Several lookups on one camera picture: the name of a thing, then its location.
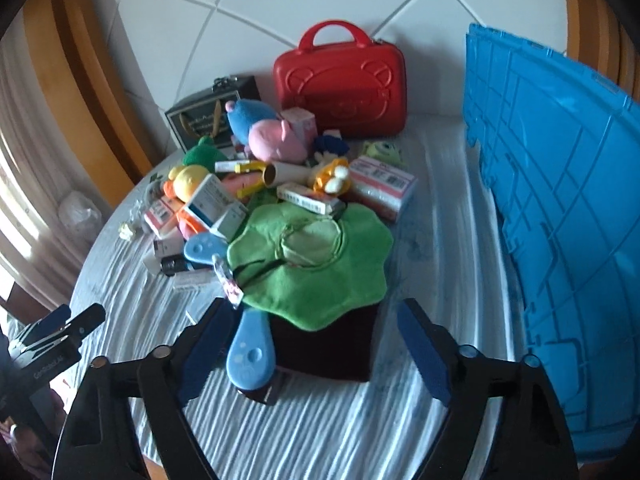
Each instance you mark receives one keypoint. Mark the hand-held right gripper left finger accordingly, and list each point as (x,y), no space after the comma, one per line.
(200,355)

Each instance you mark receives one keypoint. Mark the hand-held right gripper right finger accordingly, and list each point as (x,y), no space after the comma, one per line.
(425,355)

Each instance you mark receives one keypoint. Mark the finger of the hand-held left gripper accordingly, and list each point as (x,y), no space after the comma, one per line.
(87,319)
(50,319)

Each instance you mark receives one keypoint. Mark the light blue plastic paddle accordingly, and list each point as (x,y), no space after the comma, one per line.
(250,355)
(205,249)

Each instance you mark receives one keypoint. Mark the maroon towel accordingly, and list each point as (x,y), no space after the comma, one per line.
(330,350)

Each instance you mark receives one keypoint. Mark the green flower-shaped mat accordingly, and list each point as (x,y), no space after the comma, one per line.
(320,270)

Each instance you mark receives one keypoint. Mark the blue plastic crate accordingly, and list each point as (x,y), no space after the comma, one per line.
(560,210)

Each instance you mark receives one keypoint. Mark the flat white box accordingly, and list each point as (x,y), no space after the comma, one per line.
(194,281)

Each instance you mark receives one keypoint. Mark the small pink printed packet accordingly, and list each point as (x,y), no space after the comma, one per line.
(228,282)

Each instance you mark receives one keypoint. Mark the black tube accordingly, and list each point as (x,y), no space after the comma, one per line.
(175,265)

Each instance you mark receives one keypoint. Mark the pale yellow small ornament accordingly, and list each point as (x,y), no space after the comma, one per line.
(127,231)

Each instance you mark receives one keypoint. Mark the clear plastic bag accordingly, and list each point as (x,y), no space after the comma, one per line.
(80,217)

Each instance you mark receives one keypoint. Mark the pink and white box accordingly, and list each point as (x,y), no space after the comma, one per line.
(161,216)

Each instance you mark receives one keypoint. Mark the beige curtain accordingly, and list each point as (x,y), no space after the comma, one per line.
(30,185)

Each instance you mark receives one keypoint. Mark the orange plush toy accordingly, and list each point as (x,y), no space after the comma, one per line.
(186,217)

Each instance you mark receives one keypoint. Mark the white and blue medicine box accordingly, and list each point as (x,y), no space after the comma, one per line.
(215,205)

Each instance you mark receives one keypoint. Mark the yellow duck plush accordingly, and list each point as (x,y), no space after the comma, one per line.
(187,180)

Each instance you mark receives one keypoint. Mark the large white pink medicine box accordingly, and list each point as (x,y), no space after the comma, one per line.
(382,187)

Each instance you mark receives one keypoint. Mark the white and red medicine box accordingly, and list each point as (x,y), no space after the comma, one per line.
(310,199)

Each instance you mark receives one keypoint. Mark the yellow and white slim box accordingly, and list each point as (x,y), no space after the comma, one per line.
(234,165)

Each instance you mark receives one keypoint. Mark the cardboard tube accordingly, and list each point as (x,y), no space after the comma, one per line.
(285,174)

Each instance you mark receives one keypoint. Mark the orange and white plush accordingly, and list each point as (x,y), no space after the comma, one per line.
(332,177)

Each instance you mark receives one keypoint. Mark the dark green plush toy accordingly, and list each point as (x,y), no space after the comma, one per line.
(202,152)

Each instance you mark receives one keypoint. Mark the green one-eyed monster plush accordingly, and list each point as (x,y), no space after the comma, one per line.
(382,152)

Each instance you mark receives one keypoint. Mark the blue and pink plush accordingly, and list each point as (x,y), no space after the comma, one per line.
(265,135)

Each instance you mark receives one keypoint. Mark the dark blue plush toy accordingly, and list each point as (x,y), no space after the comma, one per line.
(330,144)

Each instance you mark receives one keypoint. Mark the black gift box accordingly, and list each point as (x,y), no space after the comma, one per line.
(200,115)

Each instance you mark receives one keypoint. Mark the pink cardboard box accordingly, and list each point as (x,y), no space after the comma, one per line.
(302,122)

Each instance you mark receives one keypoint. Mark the red hard carry case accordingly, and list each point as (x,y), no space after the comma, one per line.
(340,80)

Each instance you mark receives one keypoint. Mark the curved wooden wall trim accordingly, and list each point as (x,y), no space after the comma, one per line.
(85,70)
(600,10)

